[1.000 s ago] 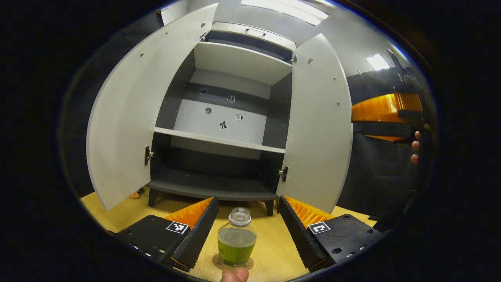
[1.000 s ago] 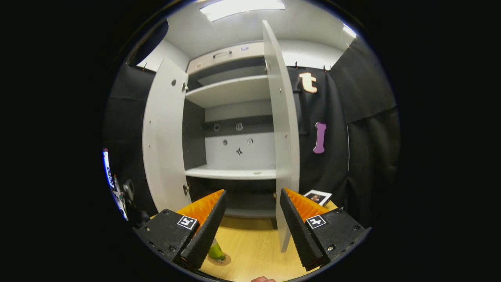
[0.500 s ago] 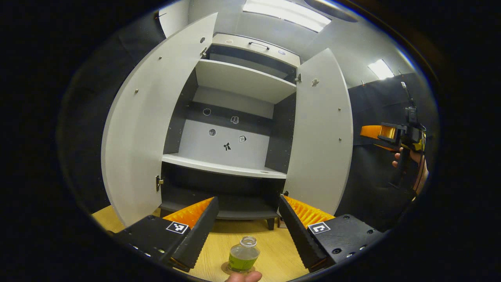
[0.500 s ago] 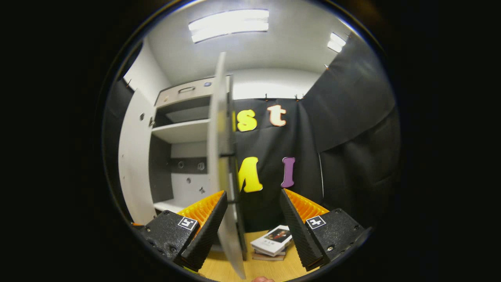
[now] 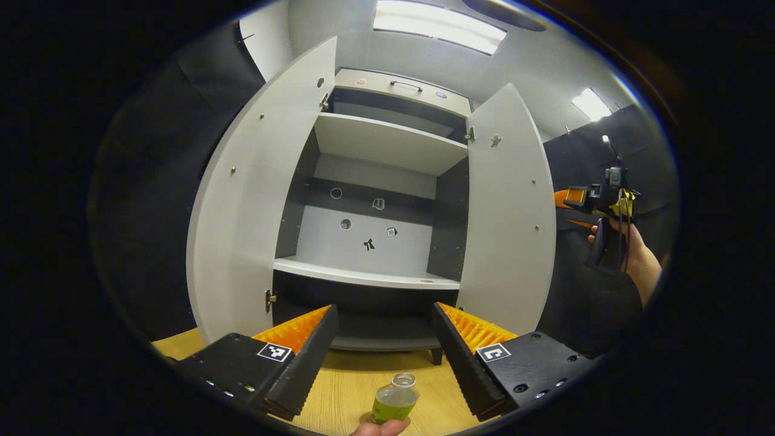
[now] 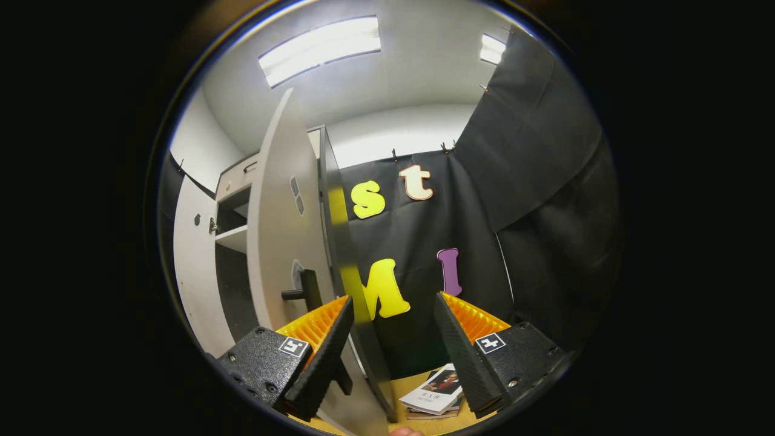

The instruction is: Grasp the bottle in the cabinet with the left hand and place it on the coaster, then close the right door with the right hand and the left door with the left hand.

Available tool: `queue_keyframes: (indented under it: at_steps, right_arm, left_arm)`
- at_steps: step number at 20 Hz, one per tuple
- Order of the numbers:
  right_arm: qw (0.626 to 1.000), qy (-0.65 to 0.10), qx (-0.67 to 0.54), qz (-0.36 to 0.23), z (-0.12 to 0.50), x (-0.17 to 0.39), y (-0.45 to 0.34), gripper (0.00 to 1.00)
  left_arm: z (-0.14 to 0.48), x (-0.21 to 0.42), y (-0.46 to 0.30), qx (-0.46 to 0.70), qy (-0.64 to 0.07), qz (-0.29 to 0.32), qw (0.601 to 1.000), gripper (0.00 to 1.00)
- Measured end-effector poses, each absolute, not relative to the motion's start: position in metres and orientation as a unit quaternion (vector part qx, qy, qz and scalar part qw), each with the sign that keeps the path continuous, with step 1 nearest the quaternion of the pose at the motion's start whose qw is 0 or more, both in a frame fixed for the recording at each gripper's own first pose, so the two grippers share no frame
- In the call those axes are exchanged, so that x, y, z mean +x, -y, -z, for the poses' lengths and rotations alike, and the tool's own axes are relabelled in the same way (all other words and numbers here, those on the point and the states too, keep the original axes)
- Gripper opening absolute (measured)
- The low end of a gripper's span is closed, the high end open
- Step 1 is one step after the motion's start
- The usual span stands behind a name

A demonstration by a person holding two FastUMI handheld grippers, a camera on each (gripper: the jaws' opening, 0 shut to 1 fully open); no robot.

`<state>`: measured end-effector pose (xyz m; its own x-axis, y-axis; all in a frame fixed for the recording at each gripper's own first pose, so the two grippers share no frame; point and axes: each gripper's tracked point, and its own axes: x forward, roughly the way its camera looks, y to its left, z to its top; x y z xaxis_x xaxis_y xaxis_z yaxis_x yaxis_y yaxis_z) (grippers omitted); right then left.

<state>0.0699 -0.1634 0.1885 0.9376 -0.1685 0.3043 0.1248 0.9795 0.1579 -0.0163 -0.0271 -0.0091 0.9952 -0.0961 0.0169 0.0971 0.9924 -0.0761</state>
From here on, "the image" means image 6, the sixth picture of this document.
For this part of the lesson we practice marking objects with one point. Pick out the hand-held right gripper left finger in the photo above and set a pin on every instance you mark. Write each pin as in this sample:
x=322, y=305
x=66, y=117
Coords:
x=324, y=363

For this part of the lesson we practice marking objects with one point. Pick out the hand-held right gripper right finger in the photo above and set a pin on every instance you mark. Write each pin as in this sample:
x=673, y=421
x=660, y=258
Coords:
x=463, y=357

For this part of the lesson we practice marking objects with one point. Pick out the grey cabinet door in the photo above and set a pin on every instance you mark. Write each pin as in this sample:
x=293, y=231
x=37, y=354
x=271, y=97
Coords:
x=197, y=272
x=278, y=230

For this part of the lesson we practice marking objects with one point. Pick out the grey cabinet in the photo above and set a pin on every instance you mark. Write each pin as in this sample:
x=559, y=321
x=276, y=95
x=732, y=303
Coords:
x=366, y=345

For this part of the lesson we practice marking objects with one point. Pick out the white photo book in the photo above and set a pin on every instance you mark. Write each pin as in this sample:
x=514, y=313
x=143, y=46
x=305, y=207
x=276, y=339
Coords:
x=433, y=390

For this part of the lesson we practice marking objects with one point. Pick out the brown book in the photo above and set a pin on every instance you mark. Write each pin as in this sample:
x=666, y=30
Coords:
x=433, y=416

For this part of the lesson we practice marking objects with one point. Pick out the black backdrop cloth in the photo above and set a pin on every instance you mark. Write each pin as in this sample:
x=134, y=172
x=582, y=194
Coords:
x=545, y=212

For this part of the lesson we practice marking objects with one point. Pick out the small ceiling light panel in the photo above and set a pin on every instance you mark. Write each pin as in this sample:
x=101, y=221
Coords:
x=492, y=48

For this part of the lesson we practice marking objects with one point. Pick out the large ceiling light panel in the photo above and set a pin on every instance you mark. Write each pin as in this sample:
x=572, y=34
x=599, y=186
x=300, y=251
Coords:
x=318, y=51

